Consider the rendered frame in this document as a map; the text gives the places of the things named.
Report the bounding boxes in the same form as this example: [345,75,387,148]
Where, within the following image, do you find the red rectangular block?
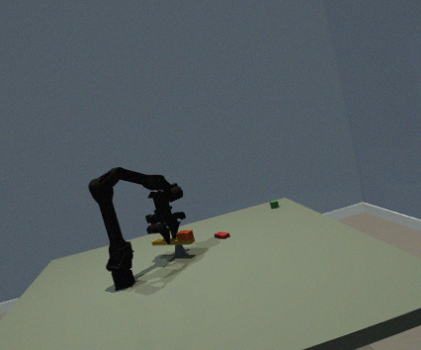
[214,232,230,239]

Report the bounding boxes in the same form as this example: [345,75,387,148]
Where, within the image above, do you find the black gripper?
[146,205,186,244]

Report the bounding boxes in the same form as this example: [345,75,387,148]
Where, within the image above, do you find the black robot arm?
[88,167,183,291]

